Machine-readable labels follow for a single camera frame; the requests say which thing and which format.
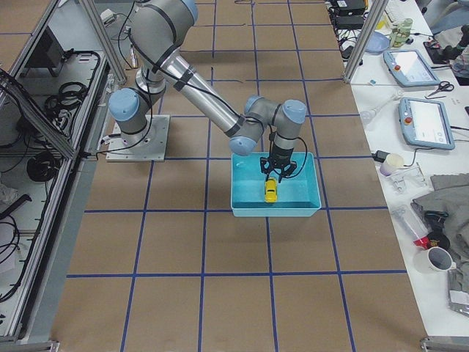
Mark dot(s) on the light blue plate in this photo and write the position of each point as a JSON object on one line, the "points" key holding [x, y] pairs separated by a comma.
{"points": [[377, 44]]}

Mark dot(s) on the brown paper table cover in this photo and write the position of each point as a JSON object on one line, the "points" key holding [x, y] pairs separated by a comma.
{"points": [[161, 263]]}

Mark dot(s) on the black scissors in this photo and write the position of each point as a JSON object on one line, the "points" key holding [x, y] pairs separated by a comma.
{"points": [[444, 86]]}

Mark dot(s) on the grey folded cloth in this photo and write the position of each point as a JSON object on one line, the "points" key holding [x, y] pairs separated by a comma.
{"points": [[450, 195]]}

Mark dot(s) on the upper teach pendant tablet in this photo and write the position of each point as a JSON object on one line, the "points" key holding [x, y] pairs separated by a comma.
{"points": [[410, 69]]}

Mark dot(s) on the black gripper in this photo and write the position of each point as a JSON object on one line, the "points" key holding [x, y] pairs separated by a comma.
{"points": [[281, 155]]}

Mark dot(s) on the green masking tape rolls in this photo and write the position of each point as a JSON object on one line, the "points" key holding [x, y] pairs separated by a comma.
{"points": [[400, 33]]}

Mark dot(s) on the right side aluminium post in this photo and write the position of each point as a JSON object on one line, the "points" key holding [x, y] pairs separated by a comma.
{"points": [[376, 10]]}

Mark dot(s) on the white ceramic mug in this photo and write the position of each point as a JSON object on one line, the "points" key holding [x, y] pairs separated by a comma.
{"points": [[433, 260]]}

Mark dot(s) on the clear plastic bottle red cap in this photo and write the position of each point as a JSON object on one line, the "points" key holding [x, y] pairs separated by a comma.
{"points": [[412, 225]]}

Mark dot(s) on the yellow toy beetle car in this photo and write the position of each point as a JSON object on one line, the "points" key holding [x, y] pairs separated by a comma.
{"points": [[271, 190]]}

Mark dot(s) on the lower teach pendant tablet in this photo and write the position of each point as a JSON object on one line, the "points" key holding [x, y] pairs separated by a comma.
{"points": [[425, 123]]}

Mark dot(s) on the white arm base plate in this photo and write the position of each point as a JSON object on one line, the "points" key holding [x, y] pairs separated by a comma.
{"points": [[148, 145]]}

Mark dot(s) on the white paper cup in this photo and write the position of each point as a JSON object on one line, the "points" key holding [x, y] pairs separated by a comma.
{"points": [[391, 163]]}

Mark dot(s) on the teach pendant tablet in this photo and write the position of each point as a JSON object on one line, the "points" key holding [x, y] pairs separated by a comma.
{"points": [[425, 123], [410, 69]]}

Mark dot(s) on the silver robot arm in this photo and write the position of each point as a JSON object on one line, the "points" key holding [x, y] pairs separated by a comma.
{"points": [[157, 31]]}

